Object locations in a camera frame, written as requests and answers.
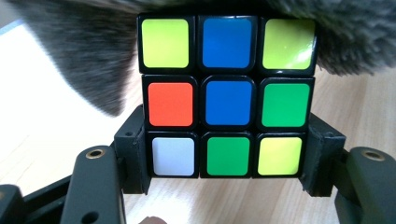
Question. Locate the multicoloured puzzle cube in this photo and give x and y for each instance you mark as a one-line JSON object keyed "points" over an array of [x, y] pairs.
{"points": [[227, 96]]}

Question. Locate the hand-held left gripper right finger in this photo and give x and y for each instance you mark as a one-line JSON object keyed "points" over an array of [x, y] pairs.
{"points": [[320, 161]]}

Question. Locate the grey fuzzy cloth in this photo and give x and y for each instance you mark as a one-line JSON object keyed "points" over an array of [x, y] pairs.
{"points": [[90, 62]]}

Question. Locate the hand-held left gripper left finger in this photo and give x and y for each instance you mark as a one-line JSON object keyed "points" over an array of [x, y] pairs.
{"points": [[132, 155]]}

